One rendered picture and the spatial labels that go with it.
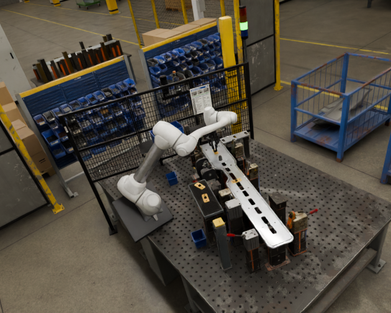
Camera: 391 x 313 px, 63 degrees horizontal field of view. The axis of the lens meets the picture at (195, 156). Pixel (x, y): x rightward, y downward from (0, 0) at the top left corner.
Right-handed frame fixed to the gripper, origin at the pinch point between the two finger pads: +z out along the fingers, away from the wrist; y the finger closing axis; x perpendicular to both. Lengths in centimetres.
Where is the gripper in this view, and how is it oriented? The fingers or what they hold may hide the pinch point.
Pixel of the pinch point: (215, 148)
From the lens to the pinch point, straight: 293.3
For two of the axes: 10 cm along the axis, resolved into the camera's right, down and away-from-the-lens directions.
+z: 1.7, 8.1, 5.7
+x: -3.1, -5.0, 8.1
